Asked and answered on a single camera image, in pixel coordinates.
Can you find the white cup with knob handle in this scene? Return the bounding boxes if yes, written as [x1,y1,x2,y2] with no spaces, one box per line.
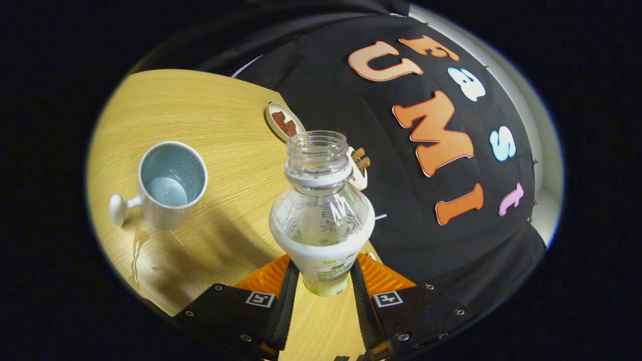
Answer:
[109,141,208,231]

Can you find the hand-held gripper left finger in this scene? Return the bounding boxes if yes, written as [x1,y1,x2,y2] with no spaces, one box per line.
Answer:
[173,254,300,359]

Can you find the white toaster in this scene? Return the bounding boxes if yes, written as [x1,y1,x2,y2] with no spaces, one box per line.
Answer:
[346,146,371,191]

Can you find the clear plastic juice bottle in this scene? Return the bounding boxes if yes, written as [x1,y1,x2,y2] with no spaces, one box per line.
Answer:
[269,130,376,297]

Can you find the wooden table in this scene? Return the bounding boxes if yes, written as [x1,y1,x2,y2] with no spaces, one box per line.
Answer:
[86,69,383,361]

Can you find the round white plate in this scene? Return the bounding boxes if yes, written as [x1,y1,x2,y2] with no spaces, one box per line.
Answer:
[265,102,305,142]

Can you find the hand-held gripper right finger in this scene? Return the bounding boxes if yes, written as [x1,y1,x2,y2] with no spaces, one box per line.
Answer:
[350,253,474,359]

